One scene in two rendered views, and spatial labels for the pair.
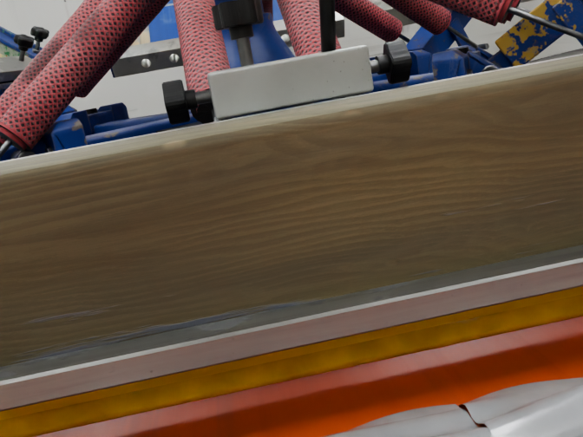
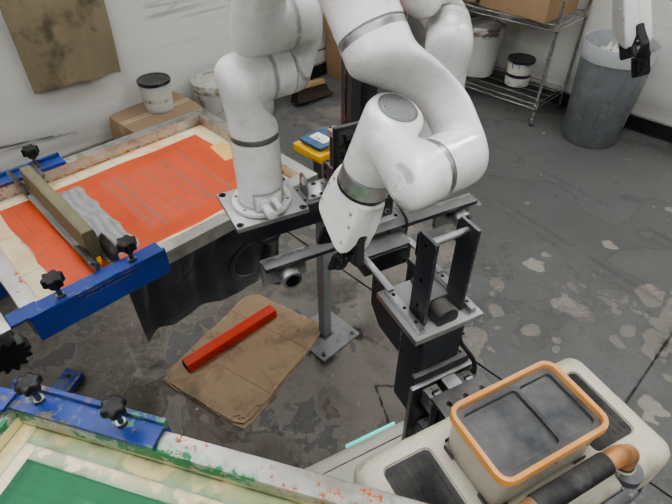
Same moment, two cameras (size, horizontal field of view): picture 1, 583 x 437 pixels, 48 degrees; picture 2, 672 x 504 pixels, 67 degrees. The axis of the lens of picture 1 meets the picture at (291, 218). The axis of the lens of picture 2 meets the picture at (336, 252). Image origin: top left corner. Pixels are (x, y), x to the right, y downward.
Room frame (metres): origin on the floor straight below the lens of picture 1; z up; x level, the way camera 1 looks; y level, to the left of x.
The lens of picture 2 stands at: (0.35, 1.17, 1.77)
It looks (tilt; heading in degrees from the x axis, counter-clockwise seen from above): 41 degrees down; 230
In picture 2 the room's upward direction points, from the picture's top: straight up
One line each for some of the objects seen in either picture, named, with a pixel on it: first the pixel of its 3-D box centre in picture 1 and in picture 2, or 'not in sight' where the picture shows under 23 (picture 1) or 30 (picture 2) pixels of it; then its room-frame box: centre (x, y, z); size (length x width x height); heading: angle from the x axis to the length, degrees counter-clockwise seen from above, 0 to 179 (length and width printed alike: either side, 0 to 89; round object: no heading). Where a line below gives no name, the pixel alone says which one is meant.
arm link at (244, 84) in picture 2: not in sight; (254, 93); (-0.10, 0.39, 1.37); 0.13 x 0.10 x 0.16; 176
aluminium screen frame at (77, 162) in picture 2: not in sight; (140, 192); (0.03, -0.06, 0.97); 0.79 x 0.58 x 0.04; 5
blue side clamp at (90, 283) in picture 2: not in sight; (102, 286); (0.24, 0.24, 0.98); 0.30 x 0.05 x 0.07; 5
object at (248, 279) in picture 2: not in sight; (206, 265); (-0.04, 0.12, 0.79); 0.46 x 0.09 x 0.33; 5
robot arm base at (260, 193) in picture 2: not in sight; (260, 173); (-0.09, 0.41, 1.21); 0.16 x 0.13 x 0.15; 77
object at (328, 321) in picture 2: not in sight; (323, 253); (-0.55, 0.02, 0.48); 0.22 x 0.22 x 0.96; 5
